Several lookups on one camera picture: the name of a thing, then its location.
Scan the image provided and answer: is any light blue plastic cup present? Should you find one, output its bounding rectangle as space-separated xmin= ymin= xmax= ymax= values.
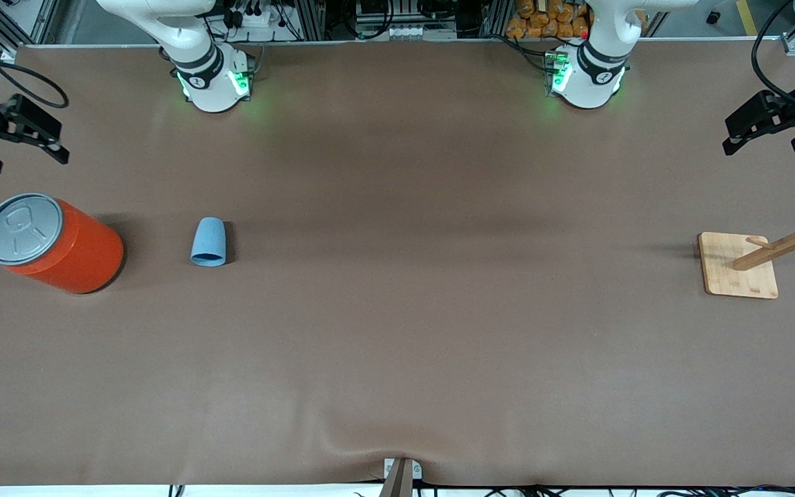
xmin=190 ymin=217 xmax=228 ymax=267

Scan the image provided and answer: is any orange can with silver lid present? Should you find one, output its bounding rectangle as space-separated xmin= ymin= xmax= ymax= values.
xmin=0 ymin=193 xmax=125 ymax=295

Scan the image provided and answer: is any wooden mug tree stand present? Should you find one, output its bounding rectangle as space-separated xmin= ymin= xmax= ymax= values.
xmin=698 ymin=185 xmax=795 ymax=300

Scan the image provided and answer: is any pile of orange snack packets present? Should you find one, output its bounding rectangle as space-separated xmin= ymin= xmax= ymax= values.
xmin=506 ymin=0 xmax=591 ymax=39

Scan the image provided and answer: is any white power strip with plugs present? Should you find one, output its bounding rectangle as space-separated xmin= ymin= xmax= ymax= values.
xmin=222 ymin=0 xmax=289 ymax=30

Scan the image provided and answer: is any white multi-socket strip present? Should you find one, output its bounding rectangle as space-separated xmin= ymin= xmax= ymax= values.
xmin=385 ymin=24 xmax=458 ymax=41

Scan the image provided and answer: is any brown table cover sheet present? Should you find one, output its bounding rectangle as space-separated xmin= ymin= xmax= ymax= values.
xmin=0 ymin=40 xmax=795 ymax=488

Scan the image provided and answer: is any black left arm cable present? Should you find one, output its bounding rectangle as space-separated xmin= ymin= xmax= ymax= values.
xmin=751 ymin=0 xmax=795 ymax=111

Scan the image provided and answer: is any aluminium frame post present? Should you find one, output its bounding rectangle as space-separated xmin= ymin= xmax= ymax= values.
xmin=291 ymin=0 xmax=326 ymax=41

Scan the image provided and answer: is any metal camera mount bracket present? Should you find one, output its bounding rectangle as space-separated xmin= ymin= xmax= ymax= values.
xmin=384 ymin=457 xmax=423 ymax=497

